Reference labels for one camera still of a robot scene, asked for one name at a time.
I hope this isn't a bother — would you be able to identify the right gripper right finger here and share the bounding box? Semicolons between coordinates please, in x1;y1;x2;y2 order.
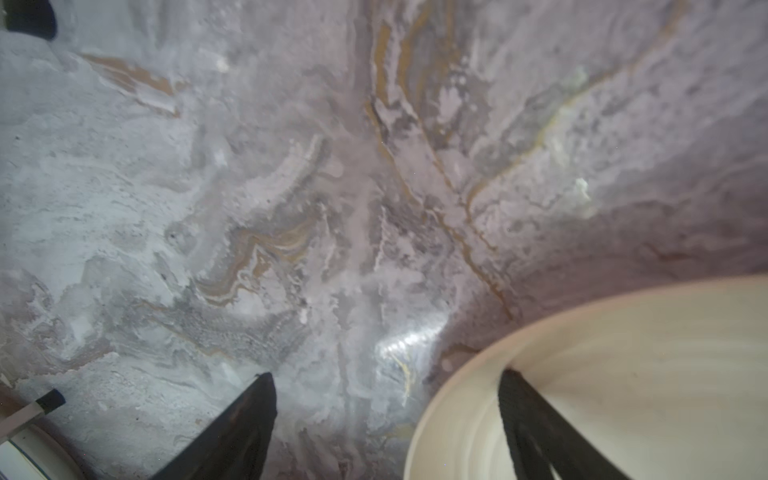
497;369;627;479

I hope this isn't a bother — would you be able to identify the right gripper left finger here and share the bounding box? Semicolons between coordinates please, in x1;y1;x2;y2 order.
153;372;277;479

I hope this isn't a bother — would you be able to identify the chrome wire dish rack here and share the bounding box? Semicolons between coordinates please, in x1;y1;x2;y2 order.
1;389;66;443

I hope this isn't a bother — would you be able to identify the beige plate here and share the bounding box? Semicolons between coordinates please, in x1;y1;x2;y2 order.
404;276;767;479

